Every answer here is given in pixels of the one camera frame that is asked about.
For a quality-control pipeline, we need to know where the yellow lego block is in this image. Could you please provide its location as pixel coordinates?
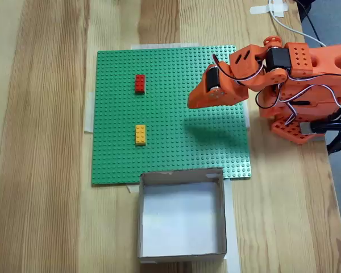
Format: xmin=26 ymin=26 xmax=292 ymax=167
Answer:
xmin=135 ymin=124 xmax=147 ymax=147

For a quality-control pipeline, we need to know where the green lego baseplate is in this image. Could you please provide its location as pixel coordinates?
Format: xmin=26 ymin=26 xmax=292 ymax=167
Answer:
xmin=90 ymin=44 xmax=253 ymax=187

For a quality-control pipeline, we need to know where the red lego block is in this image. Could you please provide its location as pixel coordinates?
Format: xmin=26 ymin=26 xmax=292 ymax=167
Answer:
xmin=134 ymin=74 xmax=146 ymax=94

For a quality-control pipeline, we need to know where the open cardboard box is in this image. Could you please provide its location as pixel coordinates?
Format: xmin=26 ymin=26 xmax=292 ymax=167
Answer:
xmin=136 ymin=167 xmax=228 ymax=264

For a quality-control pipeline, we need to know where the black table clamp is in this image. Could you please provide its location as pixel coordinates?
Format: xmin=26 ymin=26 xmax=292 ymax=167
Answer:
xmin=300 ymin=118 xmax=341 ymax=156

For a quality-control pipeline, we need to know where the gripper servo wire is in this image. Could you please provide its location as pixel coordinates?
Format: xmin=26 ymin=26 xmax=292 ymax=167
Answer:
xmin=212 ymin=55 xmax=267 ymax=86

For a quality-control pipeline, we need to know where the thin black cable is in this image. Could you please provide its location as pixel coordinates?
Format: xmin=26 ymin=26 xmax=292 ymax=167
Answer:
xmin=295 ymin=0 xmax=328 ymax=48

